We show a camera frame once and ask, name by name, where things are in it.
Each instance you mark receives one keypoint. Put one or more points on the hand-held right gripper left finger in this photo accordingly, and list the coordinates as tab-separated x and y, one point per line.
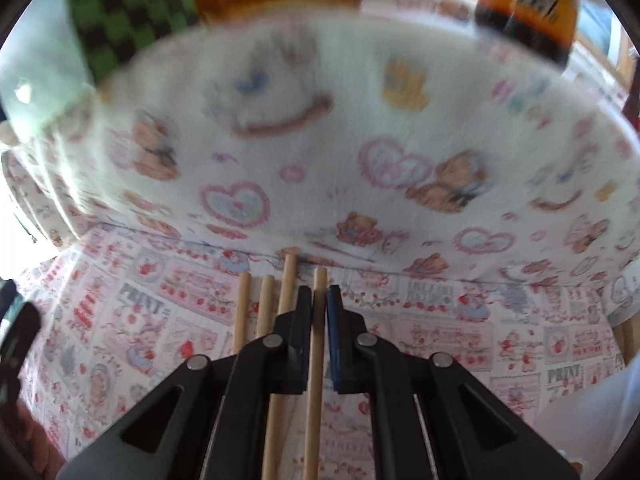
301	360

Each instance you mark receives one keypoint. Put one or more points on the bear print tablecloth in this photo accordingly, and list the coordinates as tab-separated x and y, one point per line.
400	210

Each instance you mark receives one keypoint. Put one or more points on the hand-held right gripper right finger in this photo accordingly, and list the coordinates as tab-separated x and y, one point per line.
332	355

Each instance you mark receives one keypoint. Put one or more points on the dark soy sauce bottle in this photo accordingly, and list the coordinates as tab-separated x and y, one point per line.
530	0

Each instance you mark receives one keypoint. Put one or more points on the light wooden chopstick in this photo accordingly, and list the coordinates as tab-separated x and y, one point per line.
265	305
241	310
315	410
287	285

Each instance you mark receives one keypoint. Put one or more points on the green checkered box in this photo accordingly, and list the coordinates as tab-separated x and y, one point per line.
130	5

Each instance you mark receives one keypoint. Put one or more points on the person's left hand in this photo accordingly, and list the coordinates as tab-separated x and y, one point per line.
42	435

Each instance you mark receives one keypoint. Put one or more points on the clear plastic cup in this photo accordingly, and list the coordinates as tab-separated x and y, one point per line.
600	425

